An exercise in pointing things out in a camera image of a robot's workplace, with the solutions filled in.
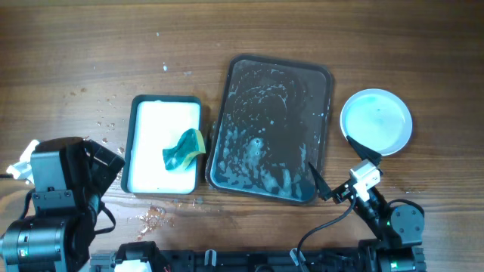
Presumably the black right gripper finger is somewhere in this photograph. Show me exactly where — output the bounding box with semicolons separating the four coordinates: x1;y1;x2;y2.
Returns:
346;136;382;166
309;162;332;201

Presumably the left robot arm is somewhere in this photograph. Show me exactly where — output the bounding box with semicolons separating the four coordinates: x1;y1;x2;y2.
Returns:
1;137;125;272

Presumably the dark brown serving tray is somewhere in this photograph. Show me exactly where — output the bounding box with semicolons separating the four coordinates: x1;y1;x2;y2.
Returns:
205;54;334;206

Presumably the yellow green scrub sponge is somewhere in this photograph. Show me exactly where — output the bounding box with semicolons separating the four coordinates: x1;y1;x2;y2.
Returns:
163;128;206;171

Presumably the dark green soapy water tray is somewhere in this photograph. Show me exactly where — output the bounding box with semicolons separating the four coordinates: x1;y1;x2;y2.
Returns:
121;94;202;194

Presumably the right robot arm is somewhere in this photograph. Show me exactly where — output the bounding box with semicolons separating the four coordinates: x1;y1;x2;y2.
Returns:
293;136;427;272

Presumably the white plate blue streak top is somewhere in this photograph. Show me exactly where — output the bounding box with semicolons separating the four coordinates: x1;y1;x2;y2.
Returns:
340;88;413;156

